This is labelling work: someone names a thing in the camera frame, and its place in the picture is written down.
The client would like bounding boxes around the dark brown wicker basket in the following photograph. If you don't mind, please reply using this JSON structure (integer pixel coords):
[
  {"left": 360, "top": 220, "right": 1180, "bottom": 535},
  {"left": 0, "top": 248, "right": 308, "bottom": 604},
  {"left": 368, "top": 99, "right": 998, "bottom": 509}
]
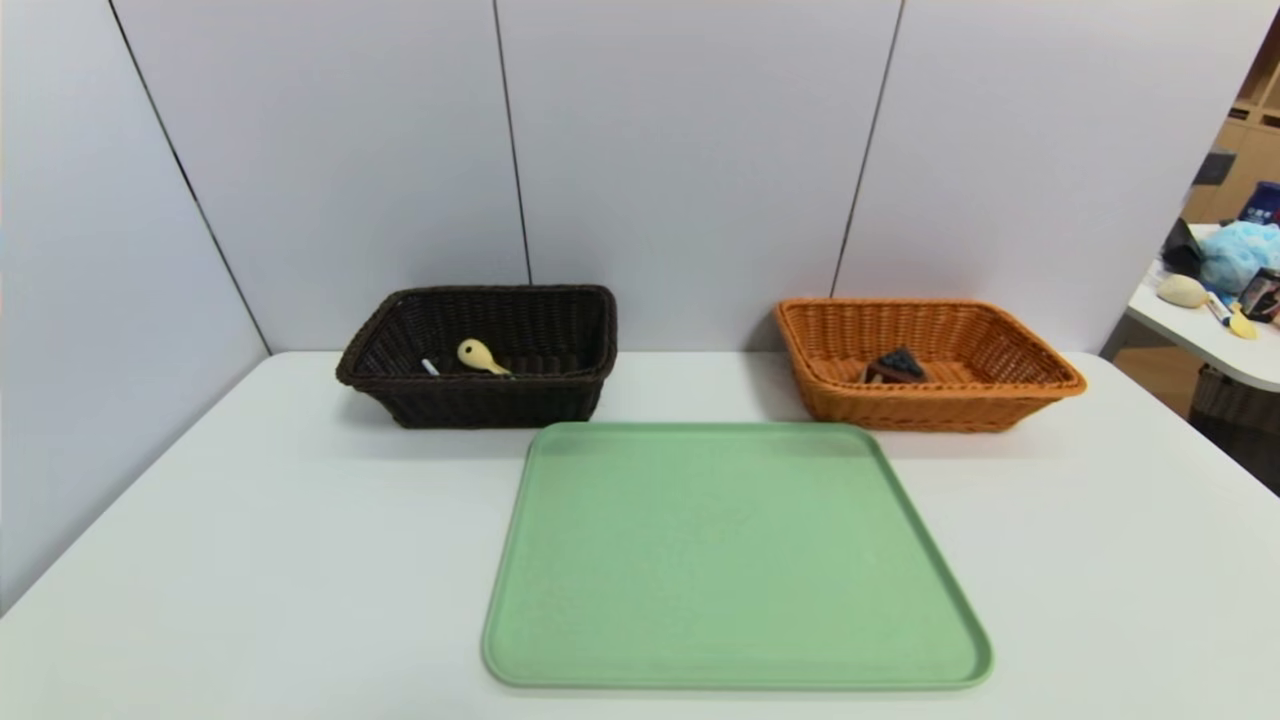
[{"left": 335, "top": 284, "right": 618, "bottom": 430}]

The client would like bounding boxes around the light green plastic tray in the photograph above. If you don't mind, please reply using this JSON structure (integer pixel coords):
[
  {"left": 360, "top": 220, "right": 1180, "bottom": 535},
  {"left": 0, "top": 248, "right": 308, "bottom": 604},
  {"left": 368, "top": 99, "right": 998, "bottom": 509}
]
[{"left": 481, "top": 421, "right": 995, "bottom": 692}]

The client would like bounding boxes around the dark printed can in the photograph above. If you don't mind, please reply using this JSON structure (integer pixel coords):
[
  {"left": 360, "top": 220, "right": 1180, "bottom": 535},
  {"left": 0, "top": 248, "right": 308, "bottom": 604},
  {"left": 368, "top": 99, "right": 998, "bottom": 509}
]
[{"left": 1240, "top": 268, "right": 1280, "bottom": 323}]

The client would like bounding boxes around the black background object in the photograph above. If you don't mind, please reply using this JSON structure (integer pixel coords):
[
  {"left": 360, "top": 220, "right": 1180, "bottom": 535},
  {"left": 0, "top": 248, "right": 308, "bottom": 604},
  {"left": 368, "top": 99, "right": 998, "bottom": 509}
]
[{"left": 1162, "top": 218, "right": 1206, "bottom": 279}]

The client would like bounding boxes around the chocolate blueberry cake slice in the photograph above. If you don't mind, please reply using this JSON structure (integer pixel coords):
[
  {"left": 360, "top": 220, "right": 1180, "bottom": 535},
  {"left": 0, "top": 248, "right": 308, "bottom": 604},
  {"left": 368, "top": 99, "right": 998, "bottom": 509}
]
[{"left": 865, "top": 346, "right": 929, "bottom": 385}]

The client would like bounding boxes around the orange wicker basket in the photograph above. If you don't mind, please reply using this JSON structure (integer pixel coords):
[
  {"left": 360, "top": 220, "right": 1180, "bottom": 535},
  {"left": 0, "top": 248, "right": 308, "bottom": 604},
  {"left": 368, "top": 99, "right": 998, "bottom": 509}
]
[{"left": 775, "top": 297, "right": 1088, "bottom": 433}]

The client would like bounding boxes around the grey woven storage basket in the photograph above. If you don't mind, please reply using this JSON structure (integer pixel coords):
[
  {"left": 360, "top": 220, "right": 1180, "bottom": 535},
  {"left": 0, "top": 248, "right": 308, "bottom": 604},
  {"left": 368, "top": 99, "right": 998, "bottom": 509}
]
[{"left": 1190, "top": 365, "right": 1280, "bottom": 433}]

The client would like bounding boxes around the wooden shelf cabinet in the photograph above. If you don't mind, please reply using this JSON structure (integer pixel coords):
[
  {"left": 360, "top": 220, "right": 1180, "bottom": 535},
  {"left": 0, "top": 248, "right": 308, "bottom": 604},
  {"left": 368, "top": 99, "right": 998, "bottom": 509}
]
[{"left": 1183, "top": 20, "right": 1280, "bottom": 223}]

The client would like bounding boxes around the yellow pasta spoon green handle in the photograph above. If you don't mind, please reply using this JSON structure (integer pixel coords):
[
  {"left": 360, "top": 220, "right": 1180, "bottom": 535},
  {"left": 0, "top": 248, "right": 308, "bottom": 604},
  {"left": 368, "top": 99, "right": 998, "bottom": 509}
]
[{"left": 457, "top": 338, "right": 516, "bottom": 379}]

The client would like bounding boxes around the light blue fluffy cloth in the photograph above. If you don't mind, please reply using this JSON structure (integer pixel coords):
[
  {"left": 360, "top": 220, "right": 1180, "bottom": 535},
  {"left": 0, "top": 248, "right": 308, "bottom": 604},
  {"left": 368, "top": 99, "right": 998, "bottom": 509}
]
[{"left": 1199, "top": 221, "right": 1280, "bottom": 294}]

